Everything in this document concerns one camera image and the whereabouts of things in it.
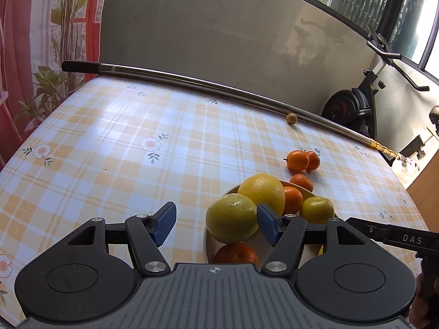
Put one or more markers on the brown longan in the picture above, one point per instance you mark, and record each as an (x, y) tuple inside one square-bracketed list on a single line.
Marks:
[(292, 118)]

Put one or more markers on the small yellow citrus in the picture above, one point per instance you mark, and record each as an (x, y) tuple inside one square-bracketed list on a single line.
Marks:
[(317, 209)]

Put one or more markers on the wooden cabinet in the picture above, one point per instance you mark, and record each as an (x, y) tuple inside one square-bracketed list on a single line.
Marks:
[(427, 195)]

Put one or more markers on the long metal pole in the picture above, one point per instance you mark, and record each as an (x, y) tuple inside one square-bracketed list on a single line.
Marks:
[(205, 82)]

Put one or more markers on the large yellow citrus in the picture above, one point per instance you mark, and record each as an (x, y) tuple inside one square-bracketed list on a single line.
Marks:
[(264, 192)]

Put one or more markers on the red printed plant curtain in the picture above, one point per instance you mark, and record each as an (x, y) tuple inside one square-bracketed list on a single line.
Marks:
[(34, 41)]

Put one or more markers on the person's right hand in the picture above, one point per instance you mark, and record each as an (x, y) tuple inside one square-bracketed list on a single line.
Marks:
[(425, 312)]

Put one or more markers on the plaid floral tablecloth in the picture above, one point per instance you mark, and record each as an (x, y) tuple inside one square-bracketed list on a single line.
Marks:
[(137, 178)]

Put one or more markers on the black desk stand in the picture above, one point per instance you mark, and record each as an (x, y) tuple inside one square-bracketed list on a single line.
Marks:
[(413, 150)]

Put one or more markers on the small orange mandarin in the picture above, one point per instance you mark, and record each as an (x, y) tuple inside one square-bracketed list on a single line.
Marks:
[(301, 181), (236, 253), (313, 160), (297, 160)]

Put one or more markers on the yellow-green citrus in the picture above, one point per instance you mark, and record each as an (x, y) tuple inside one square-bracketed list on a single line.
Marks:
[(231, 217)]

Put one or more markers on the black exercise bike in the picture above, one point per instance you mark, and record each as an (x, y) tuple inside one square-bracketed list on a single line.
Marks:
[(343, 109)]

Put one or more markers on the cream round bowl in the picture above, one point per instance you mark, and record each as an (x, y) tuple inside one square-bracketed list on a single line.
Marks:
[(208, 245)]

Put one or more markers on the large orange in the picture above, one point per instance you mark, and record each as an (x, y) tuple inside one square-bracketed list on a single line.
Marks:
[(292, 198)]

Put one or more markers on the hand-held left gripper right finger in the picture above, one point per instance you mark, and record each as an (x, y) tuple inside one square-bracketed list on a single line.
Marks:
[(265, 224)]

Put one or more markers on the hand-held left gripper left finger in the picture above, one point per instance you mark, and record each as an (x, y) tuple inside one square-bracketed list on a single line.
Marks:
[(164, 224)]

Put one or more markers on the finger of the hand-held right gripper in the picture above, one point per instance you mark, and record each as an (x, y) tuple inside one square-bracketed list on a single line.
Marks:
[(372, 230)]

